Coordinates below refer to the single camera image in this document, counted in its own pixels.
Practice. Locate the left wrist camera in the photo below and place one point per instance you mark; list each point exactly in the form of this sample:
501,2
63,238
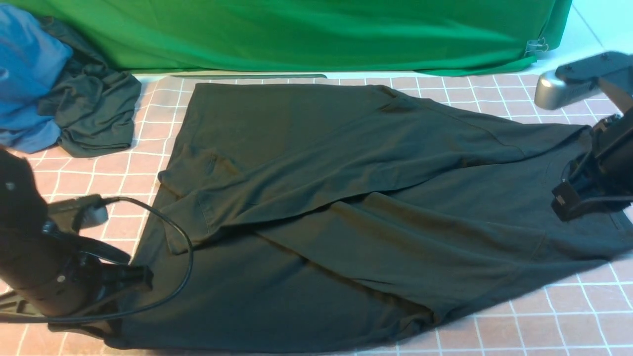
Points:
75,214

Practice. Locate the crumpled dark gray garment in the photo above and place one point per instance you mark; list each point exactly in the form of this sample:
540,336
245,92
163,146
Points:
92,103

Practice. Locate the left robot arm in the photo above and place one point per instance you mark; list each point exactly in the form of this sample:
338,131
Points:
24,218

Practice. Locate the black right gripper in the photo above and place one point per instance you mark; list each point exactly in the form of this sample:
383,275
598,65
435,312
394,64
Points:
590,187

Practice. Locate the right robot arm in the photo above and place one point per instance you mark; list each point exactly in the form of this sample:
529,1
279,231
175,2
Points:
612,141

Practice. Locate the blue cloth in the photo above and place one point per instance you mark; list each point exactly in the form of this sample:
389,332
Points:
31,60

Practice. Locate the dark gray long-sleeve shirt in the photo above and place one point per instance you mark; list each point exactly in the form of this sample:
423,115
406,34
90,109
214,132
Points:
326,218

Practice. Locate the green backdrop cloth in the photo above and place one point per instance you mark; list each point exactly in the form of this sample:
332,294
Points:
437,37

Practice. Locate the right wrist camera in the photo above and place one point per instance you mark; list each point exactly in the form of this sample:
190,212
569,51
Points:
608,73

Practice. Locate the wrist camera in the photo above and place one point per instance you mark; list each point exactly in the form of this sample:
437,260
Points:
608,73
75,214

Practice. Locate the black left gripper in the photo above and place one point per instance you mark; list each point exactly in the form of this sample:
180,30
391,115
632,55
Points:
71,289

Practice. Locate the silver binder clip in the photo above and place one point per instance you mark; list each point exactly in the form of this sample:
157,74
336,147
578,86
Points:
536,46

